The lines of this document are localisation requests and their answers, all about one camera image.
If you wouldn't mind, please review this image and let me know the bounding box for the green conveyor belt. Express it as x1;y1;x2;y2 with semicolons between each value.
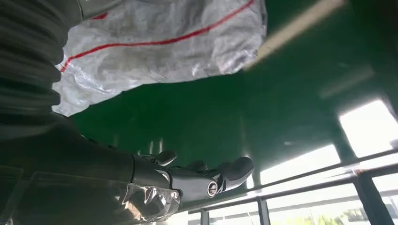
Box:
69;0;398;213

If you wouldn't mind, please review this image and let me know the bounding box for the dark window frame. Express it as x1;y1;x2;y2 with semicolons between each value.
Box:
178;124;398;225

